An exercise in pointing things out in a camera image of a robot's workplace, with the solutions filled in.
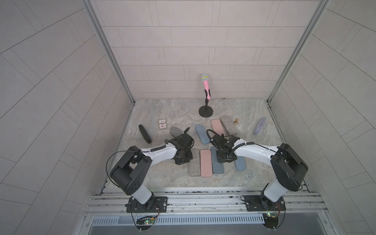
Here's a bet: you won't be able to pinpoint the pink grey case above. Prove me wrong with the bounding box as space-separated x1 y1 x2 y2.
211 119 225 135

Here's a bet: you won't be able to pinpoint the clear case pink glasses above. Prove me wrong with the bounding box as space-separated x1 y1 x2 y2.
195 124 210 145

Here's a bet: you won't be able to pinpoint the mint case yellow glasses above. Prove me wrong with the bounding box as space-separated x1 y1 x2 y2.
189 149 201 177

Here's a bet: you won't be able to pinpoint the blue case beige lining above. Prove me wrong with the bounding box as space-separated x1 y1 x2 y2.
234 156 246 171

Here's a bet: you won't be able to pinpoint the grey purple glasses case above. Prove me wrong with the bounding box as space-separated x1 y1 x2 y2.
253 117 266 135

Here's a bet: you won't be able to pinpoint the brown black glasses case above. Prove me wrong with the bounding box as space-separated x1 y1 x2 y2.
139 124 152 144

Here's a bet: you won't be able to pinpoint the beige case with glasses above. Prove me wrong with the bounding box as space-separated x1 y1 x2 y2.
170 126 184 138

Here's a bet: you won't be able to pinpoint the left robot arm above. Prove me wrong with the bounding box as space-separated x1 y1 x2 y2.
106 128 194 211

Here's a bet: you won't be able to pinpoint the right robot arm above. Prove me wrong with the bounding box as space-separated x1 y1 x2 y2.
206 129 308 211

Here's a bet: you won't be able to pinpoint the playing card box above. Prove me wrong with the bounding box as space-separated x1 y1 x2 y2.
158 118 167 130

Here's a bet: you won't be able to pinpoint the pink toy microphone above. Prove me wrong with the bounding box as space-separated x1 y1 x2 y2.
201 74 211 100

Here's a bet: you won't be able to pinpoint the left circuit board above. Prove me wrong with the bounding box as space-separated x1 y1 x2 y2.
136 216 156 226

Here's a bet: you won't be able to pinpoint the circuit board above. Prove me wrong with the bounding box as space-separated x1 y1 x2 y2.
262 213 280 230
136 216 156 226

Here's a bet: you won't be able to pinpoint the right circuit board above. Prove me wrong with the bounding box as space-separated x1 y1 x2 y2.
262 213 280 230

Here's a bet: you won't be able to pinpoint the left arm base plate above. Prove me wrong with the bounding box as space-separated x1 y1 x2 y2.
125 196 168 213

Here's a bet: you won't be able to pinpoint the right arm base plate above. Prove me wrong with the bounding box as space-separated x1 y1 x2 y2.
240 195 286 212

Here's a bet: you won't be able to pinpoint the aluminium mounting rail frame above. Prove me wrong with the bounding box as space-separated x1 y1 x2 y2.
76 188 335 235

